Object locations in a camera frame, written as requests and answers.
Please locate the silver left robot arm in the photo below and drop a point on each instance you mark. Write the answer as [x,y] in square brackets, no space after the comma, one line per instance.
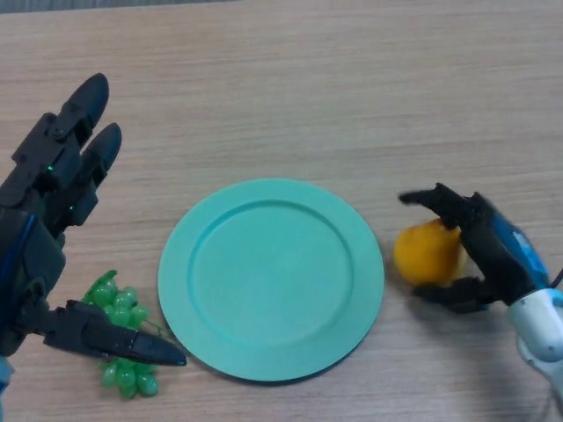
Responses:
[4,373]

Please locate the green grape bunch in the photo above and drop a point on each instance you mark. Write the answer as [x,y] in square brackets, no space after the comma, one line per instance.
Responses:
[123,378]

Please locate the yellow pear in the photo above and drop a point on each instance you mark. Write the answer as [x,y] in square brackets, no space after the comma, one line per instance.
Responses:
[422,255]

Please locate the green round plate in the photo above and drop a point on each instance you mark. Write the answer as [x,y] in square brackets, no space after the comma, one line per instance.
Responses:
[272,281]

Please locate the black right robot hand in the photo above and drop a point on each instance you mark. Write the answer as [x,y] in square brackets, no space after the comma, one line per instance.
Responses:
[497,255]

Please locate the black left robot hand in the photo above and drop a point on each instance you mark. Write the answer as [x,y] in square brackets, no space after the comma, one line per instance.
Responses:
[31,268]

